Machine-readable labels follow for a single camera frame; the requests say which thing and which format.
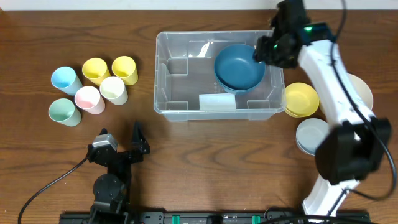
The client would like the dark blue bowl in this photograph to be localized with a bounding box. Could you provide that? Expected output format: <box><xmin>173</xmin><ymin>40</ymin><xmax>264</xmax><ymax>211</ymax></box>
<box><xmin>215</xmin><ymin>73</ymin><xmax>265</xmax><ymax>95</ymax></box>
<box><xmin>214</xmin><ymin>44</ymin><xmax>266</xmax><ymax>82</ymax></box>

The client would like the yellow bowl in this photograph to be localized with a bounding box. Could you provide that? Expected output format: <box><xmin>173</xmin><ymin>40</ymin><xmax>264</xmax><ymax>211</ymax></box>
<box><xmin>285</xmin><ymin>82</ymin><xmax>320</xmax><ymax>118</ymax></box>

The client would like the large beige bowl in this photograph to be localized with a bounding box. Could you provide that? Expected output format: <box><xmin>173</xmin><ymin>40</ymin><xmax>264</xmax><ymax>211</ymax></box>
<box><xmin>343</xmin><ymin>73</ymin><xmax>374</xmax><ymax>110</ymax></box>

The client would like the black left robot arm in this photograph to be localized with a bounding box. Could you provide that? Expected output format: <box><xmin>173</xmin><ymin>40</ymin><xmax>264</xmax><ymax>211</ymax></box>
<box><xmin>86</xmin><ymin>121</ymin><xmax>150</xmax><ymax>223</ymax></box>

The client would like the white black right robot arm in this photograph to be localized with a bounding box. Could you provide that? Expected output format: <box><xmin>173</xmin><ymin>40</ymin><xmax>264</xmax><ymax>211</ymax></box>
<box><xmin>254</xmin><ymin>0</ymin><xmax>393</xmax><ymax>222</ymax></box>

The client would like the pink cup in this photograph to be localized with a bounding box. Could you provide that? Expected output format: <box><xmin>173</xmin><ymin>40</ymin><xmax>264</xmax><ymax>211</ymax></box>
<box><xmin>74</xmin><ymin>86</ymin><xmax>105</xmax><ymax>114</ymax></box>

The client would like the cream white cup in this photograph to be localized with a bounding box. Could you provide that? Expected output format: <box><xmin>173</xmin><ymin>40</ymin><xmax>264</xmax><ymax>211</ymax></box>
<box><xmin>99</xmin><ymin>76</ymin><xmax>128</xmax><ymax>105</ymax></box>

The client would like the mint green cup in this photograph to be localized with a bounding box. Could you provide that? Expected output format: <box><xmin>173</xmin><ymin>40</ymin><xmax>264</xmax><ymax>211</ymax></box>
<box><xmin>48</xmin><ymin>98</ymin><xmax>81</xmax><ymax>127</ymax></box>

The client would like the yellow cup left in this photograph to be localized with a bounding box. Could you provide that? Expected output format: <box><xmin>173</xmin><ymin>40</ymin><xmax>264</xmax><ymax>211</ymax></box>
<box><xmin>82</xmin><ymin>58</ymin><xmax>111</xmax><ymax>86</ymax></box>

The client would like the yellow cup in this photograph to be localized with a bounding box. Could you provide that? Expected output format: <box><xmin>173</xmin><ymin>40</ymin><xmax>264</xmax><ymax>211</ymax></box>
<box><xmin>82</xmin><ymin>58</ymin><xmax>111</xmax><ymax>86</ymax></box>
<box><xmin>111</xmin><ymin>56</ymin><xmax>138</xmax><ymax>85</ymax></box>

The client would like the light blue cup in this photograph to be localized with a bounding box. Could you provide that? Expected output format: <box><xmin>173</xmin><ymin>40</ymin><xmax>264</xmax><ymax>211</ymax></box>
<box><xmin>51</xmin><ymin>67</ymin><xmax>83</xmax><ymax>96</ymax></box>

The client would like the yellow cup right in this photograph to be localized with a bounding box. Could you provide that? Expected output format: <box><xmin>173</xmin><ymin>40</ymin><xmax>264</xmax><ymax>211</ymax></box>
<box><xmin>111</xmin><ymin>56</ymin><xmax>138</xmax><ymax>85</ymax></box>

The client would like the clear plastic storage bin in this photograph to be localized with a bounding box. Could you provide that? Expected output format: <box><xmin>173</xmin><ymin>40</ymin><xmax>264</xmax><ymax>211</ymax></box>
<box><xmin>154</xmin><ymin>30</ymin><xmax>286</xmax><ymax>121</ymax></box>

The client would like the grey bowl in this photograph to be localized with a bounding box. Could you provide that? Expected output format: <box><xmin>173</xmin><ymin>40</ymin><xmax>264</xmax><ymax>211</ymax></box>
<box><xmin>295</xmin><ymin>118</ymin><xmax>329</xmax><ymax>156</ymax></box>

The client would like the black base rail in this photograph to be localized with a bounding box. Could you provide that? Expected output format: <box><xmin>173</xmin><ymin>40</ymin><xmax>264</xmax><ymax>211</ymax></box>
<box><xmin>59</xmin><ymin>210</ymin><xmax>371</xmax><ymax>224</ymax></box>

